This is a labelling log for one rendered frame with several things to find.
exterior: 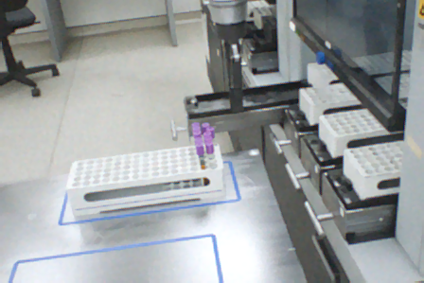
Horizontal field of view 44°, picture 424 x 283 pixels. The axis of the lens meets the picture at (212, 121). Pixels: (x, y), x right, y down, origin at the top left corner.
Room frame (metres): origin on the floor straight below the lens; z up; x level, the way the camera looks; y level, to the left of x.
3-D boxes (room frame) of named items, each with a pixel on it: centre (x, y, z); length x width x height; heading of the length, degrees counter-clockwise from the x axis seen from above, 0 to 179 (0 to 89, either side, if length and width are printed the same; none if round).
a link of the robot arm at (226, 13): (1.23, -0.07, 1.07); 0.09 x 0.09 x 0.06
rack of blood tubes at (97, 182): (0.87, 0.14, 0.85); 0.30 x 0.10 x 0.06; 93
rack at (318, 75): (1.31, -0.43, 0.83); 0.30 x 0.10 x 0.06; 95
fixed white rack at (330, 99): (1.15, -0.38, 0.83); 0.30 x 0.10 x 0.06; 95
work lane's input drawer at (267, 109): (1.29, -0.25, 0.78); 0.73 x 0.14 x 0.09; 95
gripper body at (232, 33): (1.23, -0.07, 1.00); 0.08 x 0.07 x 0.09; 5
